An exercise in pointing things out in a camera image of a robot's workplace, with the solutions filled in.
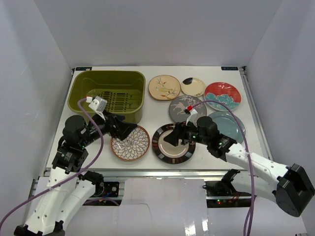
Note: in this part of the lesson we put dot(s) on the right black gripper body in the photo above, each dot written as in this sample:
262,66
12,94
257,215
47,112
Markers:
193,134

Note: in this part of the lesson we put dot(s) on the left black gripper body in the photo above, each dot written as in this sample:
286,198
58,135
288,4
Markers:
112,123

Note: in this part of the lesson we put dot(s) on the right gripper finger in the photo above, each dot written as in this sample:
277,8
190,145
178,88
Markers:
171,139
180,130

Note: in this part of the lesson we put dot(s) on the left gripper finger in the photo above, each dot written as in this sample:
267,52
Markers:
116,120
125,128

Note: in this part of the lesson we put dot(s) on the dark rimmed beige plate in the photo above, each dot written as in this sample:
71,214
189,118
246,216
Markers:
168,153

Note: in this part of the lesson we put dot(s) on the white petal pattern plate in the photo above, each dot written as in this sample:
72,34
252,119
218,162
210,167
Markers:
133,147

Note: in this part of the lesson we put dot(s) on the grey deer plate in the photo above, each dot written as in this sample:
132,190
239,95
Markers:
179,104

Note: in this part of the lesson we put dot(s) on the light blue plate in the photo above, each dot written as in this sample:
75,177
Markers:
228,126

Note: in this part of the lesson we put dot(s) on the small cream black plate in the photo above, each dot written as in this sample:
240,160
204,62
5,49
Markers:
193,87

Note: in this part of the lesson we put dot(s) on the beige bird branch plate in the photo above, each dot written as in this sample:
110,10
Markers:
164,88

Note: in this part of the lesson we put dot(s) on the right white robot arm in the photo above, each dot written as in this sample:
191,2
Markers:
287,186

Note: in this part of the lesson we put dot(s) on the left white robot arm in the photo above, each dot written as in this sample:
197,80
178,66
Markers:
69,184

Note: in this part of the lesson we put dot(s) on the green plastic bin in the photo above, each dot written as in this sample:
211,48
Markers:
123,90

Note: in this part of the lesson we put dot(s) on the red blue flower plate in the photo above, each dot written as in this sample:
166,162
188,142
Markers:
224,93

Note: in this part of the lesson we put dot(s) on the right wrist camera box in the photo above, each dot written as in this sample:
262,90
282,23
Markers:
192,114

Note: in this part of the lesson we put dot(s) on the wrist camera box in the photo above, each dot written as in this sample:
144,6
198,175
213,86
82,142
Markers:
96,104
192,114

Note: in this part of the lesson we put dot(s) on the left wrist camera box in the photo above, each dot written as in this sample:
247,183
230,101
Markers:
96,104

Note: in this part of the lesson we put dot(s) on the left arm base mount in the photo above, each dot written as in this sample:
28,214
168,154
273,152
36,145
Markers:
107,189

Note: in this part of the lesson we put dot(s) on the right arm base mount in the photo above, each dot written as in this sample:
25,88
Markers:
221,193

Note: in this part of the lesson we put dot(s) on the aluminium table frame rail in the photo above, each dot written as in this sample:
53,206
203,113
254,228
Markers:
258,126

